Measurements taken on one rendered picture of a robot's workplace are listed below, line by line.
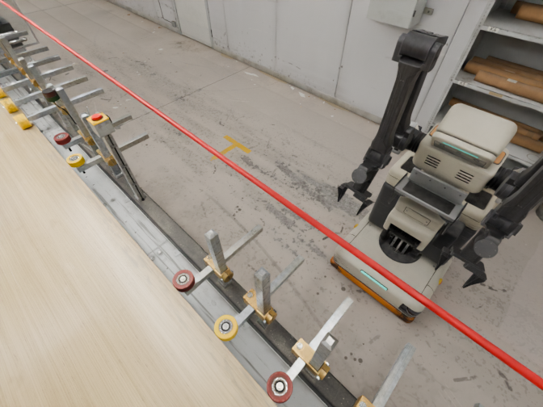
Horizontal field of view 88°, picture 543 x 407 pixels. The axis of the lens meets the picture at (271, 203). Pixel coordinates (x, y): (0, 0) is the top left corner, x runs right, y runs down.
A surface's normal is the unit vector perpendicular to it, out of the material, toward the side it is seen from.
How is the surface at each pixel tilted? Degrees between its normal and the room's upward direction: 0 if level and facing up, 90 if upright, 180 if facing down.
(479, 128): 42
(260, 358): 0
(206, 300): 0
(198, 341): 0
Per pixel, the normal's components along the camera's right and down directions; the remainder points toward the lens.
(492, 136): -0.47, -0.10
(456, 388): 0.00, -0.64
